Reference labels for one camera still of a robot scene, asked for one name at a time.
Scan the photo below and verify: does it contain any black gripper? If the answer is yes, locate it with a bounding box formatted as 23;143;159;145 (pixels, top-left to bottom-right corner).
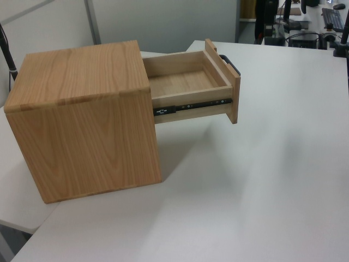
262;0;276;45

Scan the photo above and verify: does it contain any wooden drawer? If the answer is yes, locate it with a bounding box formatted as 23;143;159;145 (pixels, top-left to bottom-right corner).
142;38;242;125

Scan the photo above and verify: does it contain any black monitor stand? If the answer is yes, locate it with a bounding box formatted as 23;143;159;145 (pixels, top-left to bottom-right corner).
274;0;302;31

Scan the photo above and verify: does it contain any black computer box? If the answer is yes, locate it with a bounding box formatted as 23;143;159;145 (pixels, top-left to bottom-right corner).
288;32;320;49

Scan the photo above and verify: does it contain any black computer keyboard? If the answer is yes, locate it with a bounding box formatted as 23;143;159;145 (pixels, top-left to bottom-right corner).
321;7;345;31

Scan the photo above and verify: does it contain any wooden cabinet box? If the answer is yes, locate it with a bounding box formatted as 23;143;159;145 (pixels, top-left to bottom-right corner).
5;40;163;205

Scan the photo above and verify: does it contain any black tripod pole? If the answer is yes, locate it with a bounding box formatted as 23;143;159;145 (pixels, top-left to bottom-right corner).
0;23;19;82

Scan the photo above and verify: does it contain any black camera pole with clamp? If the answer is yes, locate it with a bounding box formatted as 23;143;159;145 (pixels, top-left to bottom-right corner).
332;15;349;58

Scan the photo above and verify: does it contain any black drawer slide rail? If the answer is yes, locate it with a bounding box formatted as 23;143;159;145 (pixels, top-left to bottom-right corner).
153;98;233;117

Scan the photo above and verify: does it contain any grey partition frame post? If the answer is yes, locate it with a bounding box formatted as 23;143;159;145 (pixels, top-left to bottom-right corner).
83;0;101;45

